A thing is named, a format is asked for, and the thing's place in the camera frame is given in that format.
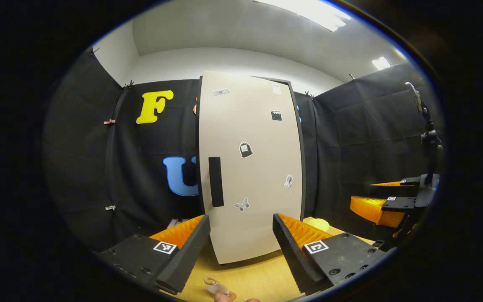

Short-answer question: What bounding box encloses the brown coaster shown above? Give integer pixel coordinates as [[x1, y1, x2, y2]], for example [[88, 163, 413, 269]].
[[212, 289, 238, 302]]

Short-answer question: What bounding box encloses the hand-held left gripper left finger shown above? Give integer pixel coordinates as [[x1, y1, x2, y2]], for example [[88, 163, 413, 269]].
[[98, 214, 211, 295]]

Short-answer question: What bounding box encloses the beige cabinet door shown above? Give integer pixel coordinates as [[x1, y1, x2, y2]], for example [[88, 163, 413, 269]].
[[198, 70, 303, 265]]

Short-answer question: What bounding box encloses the yellow bread roll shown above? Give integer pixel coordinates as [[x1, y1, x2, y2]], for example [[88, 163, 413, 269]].
[[306, 217, 331, 232]]

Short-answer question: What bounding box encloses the black backdrop cloth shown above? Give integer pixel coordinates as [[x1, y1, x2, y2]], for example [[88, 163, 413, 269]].
[[42, 48, 443, 252]]

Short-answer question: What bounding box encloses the long ceiling light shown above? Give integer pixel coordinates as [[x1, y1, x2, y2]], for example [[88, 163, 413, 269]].
[[254, 0, 351, 32]]

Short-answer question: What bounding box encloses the clear bottle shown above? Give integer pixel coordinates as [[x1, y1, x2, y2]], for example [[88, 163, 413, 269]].
[[203, 277, 230, 296]]

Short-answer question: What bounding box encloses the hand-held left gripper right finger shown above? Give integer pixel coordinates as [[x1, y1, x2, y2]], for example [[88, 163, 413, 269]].
[[272, 212, 387, 296]]

